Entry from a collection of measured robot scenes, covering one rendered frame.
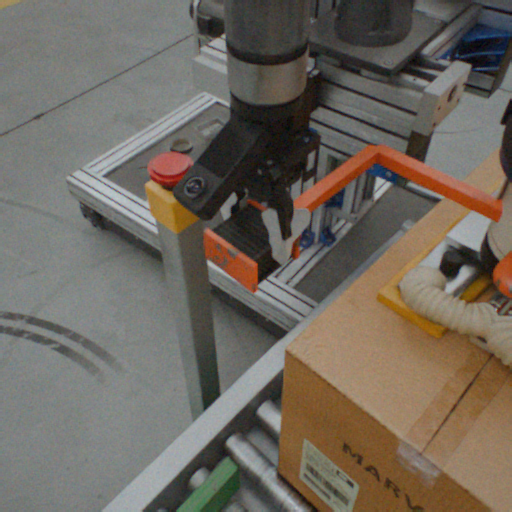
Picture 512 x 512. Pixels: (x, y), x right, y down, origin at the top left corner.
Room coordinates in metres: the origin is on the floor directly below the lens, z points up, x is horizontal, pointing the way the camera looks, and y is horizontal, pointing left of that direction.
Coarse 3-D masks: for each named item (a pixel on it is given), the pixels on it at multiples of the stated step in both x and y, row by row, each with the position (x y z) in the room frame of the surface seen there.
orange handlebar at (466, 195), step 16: (352, 160) 0.62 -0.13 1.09; (368, 160) 0.62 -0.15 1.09; (384, 160) 0.63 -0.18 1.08; (400, 160) 0.62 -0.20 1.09; (336, 176) 0.58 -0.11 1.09; (352, 176) 0.60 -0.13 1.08; (416, 176) 0.59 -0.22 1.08; (432, 176) 0.58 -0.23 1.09; (448, 176) 0.58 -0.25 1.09; (320, 192) 0.55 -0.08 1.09; (336, 192) 0.57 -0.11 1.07; (448, 192) 0.56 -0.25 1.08; (464, 192) 0.55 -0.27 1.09; (480, 192) 0.55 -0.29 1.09; (304, 208) 0.52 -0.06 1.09; (480, 208) 0.53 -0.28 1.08; (496, 208) 0.52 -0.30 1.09; (496, 272) 0.42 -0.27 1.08
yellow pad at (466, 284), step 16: (496, 192) 0.68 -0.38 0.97; (432, 240) 0.58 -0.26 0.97; (416, 256) 0.55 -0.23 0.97; (432, 256) 0.54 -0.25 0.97; (448, 256) 0.52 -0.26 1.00; (464, 256) 0.54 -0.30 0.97; (400, 272) 0.52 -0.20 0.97; (448, 272) 0.51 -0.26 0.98; (464, 272) 0.51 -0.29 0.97; (480, 272) 0.51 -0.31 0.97; (384, 288) 0.49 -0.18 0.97; (448, 288) 0.48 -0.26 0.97; (464, 288) 0.48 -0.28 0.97; (480, 288) 0.49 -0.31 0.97; (400, 304) 0.46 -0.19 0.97; (416, 320) 0.44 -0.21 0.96
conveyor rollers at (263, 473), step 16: (256, 416) 0.51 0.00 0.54; (272, 416) 0.50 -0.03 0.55; (272, 432) 0.48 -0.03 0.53; (224, 448) 0.45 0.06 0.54; (240, 448) 0.44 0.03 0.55; (256, 448) 0.44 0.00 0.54; (240, 464) 0.42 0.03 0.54; (256, 464) 0.41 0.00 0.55; (272, 464) 0.41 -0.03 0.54; (192, 480) 0.39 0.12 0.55; (256, 480) 0.39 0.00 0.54; (272, 480) 0.38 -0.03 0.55; (272, 496) 0.36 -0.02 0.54; (288, 496) 0.36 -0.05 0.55; (304, 496) 0.36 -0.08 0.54
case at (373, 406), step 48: (336, 336) 0.42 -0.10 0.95; (384, 336) 0.42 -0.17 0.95; (432, 336) 0.42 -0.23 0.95; (288, 384) 0.39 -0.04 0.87; (336, 384) 0.35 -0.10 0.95; (384, 384) 0.35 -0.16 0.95; (432, 384) 0.35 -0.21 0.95; (480, 384) 0.35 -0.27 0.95; (288, 432) 0.39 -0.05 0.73; (336, 432) 0.33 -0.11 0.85; (384, 432) 0.29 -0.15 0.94; (432, 432) 0.29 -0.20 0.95; (480, 432) 0.29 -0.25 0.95; (288, 480) 0.38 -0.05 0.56; (336, 480) 0.32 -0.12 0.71; (384, 480) 0.28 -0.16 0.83; (432, 480) 0.25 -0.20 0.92; (480, 480) 0.24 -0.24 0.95
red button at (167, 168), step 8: (168, 152) 0.70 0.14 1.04; (176, 152) 0.70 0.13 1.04; (152, 160) 0.69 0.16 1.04; (160, 160) 0.68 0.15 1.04; (168, 160) 0.68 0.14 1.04; (176, 160) 0.68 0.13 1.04; (184, 160) 0.68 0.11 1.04; (152, 168) 0.66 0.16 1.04; (160, 168) 0.66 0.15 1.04; (168, 168) 0.66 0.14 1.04; (176, 168) 0.66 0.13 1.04; (184, 168) 0.66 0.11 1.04; (152, 176) 0.65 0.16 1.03; (160, 176) 0.65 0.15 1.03; (168, 176) 0.65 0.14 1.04; (176, 176) 0.65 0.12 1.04; (160, 184) 0.64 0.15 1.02; (168, 184) 0.64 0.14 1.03; (176, 184) 0.64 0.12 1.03
